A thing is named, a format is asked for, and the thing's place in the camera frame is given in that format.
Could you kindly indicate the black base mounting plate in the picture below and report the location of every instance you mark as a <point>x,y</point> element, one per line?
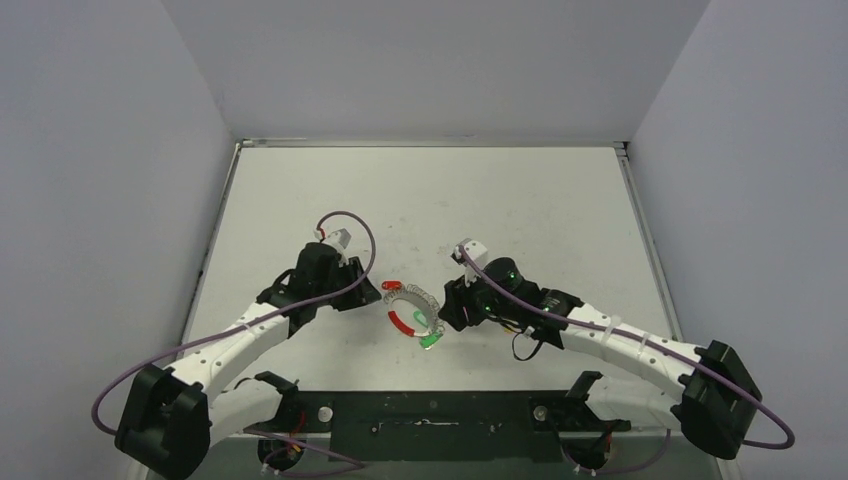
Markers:
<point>446,425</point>

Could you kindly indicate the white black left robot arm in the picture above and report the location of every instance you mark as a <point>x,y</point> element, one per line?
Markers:
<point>175,414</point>

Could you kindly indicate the metal keyring with red grip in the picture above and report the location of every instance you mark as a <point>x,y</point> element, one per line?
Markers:
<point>401,304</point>

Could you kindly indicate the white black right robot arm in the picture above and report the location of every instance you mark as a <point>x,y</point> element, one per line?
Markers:
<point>704,392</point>

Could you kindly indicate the key with green tag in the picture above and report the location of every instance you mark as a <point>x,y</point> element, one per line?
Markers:
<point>433,333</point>

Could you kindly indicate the aluminium table frame rail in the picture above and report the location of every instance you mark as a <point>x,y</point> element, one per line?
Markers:
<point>623,158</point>

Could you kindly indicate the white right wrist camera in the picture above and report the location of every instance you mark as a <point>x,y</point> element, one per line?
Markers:
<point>472,255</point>

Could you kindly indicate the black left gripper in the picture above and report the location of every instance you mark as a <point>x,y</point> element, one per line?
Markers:
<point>363,293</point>

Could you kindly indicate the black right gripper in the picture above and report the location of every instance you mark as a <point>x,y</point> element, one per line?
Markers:
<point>457,304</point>

